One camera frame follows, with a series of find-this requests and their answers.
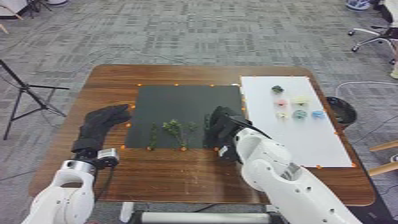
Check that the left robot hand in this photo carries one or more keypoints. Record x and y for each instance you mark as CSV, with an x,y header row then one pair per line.
x,y
99,125

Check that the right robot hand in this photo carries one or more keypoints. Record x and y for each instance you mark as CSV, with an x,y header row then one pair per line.
x,y
223,128

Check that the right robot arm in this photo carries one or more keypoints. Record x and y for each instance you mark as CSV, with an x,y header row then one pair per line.
x,y
285,180

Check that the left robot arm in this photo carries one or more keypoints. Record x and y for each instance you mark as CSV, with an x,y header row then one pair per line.
x,y
63,200

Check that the small green sprig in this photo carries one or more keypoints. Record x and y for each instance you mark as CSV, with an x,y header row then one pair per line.
x,y
191,126

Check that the bushy green sprig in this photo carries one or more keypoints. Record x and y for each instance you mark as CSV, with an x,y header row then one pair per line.
x,y
175,130

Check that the dark mat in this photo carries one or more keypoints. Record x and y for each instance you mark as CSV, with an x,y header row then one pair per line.
x,y
179,110

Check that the slender green sprig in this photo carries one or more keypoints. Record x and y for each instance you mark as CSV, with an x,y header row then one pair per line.
x,y
154,136

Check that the cream flower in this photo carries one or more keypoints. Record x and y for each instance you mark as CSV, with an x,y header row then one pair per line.
x,y
282,115

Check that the pink flower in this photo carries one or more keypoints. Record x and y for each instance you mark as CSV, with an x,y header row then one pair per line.
x,y
282,103

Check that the white sheet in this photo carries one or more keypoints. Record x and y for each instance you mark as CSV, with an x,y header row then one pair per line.
x,y
296,123

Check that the teal flower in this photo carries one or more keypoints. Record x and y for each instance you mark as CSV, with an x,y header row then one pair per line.
x,y
301,114

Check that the black tripod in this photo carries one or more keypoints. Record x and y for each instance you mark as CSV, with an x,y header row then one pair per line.
x,y
28,96

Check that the dark green flower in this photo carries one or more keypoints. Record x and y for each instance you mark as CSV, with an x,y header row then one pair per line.
x,y
278,89

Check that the white flower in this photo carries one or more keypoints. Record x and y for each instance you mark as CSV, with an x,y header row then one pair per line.
x,y
303,100

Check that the blue flower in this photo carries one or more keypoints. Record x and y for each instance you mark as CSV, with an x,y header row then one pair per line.
x,y
319,114

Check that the black round bin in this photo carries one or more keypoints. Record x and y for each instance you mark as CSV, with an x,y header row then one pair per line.
x,y
342,111

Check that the pale grey bar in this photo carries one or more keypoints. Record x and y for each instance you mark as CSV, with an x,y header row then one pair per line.
x,y
205,217

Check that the office chair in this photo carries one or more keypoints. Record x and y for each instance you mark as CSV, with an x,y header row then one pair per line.
x,y
376,35

